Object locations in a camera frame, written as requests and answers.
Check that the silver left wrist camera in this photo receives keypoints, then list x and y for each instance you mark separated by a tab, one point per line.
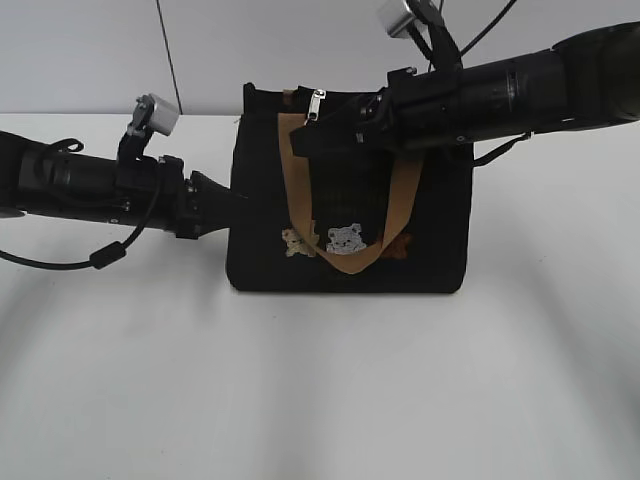
152	114

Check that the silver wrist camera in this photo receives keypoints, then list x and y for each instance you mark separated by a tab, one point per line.
152	114
396	16

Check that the black tote bag tan handles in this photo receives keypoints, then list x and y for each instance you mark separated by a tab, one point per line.
430	256

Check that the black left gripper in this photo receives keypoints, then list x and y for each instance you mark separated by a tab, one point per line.
161	197

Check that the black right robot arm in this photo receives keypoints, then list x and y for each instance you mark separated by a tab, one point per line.
588	81

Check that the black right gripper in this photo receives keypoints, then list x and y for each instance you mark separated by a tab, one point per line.
411	112

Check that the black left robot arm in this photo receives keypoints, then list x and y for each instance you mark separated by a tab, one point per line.
57	180

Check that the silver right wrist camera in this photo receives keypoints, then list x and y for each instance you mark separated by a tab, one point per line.
396	16

